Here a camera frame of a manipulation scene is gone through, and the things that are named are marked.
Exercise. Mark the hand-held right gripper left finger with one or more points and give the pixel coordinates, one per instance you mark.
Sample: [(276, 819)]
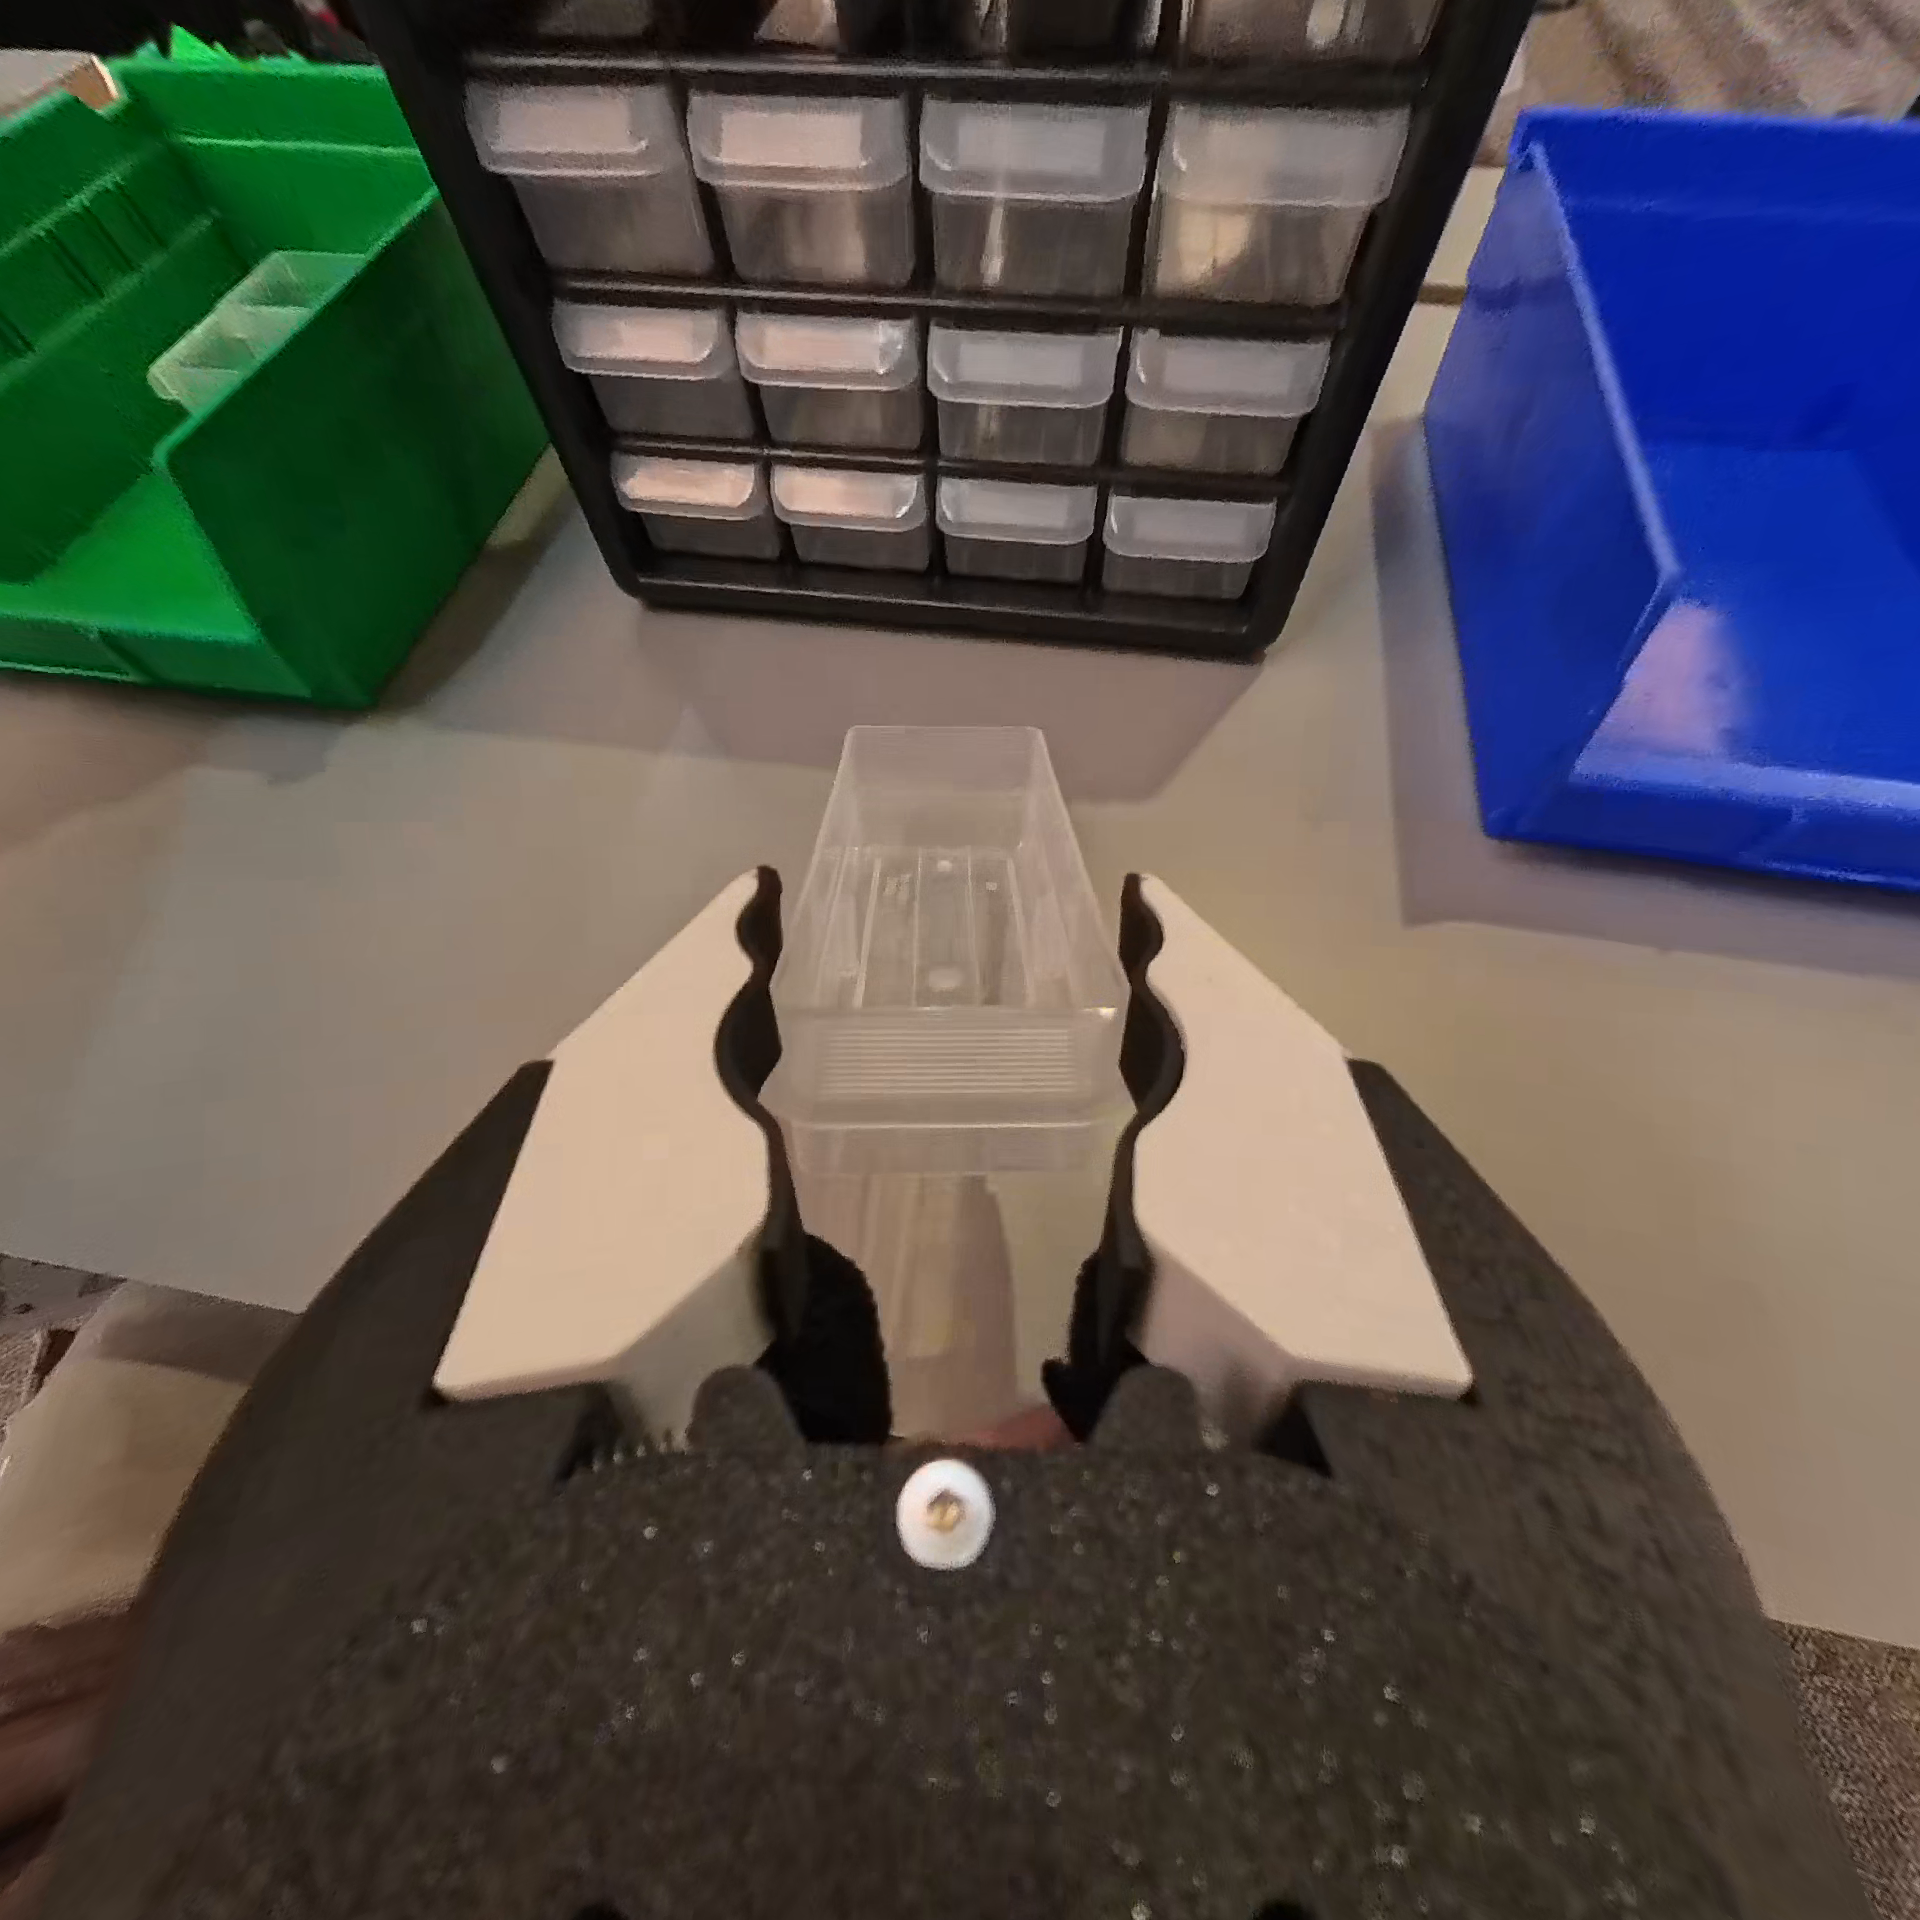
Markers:
[(601, 1200)]

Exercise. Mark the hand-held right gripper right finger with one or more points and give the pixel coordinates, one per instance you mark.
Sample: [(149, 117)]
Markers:
[(1291, 1200)]

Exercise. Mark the clear plastic drawer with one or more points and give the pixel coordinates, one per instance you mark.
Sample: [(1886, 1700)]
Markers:
[(255, 323), (931, 931)]

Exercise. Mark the black drawer cabinet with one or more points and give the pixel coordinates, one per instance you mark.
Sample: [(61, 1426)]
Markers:
[(960, 612)]

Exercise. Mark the green plastic bin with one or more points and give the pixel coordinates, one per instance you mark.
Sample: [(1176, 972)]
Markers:
[(345, 494)]

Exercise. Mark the set of clear cabinet drawers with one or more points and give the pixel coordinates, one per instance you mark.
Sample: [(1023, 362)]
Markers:
[(802, 194)]

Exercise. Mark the blue plastic bin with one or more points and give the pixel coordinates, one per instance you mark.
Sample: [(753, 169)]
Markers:
[(1515, 524)]

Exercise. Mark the wooden side table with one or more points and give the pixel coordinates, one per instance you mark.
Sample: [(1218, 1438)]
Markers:
[(94, 82)]

